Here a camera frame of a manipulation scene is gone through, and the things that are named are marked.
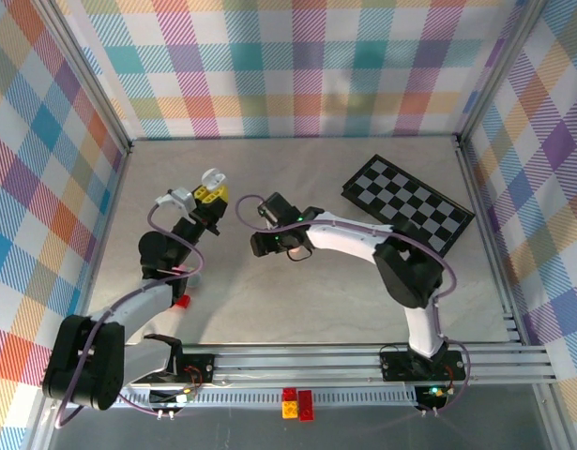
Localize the black and white chessboard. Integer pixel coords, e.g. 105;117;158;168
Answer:
340;154;476;257

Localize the black controller board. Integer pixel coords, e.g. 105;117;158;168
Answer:
149;387;199;407
413;383;448;410

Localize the long red toy brick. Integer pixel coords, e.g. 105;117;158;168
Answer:
296;389;316;422

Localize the aluminium side rail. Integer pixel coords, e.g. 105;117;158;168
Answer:
80;142;135;320
454;135;528;348

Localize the thin aluminium wall rail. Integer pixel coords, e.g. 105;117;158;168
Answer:
128;134;461;143

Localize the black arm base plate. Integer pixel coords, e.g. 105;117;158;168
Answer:
129;353;217;385
378;349;468;382

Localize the wide aluminium mounting rail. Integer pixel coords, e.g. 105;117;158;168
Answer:
38;343;559;390

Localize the aluminium frame post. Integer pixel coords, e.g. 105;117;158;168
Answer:
454;0;552;151
32;0;133;156

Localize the slotted grey cable duct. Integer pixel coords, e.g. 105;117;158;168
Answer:
116;391;420;408

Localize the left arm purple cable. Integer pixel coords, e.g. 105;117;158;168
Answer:
54;201;207;430

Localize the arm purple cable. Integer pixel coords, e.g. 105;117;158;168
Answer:
235;194;475;416
54;201;207;430

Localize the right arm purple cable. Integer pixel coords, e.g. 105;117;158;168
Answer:
235;194;475;416

